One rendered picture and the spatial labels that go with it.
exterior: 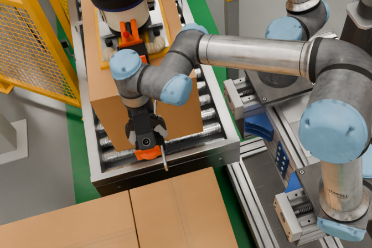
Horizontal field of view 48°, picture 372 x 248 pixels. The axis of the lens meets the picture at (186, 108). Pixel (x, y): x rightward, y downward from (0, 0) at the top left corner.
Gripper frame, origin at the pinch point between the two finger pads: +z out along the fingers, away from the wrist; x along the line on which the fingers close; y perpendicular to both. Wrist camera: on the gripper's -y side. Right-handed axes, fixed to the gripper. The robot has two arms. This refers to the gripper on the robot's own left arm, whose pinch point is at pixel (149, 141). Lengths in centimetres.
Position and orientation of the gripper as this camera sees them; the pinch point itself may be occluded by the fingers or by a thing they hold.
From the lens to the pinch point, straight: 124.3
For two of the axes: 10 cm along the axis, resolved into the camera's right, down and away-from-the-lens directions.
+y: -2.1, -8.0, 5.6
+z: 0.9, 5.5, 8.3
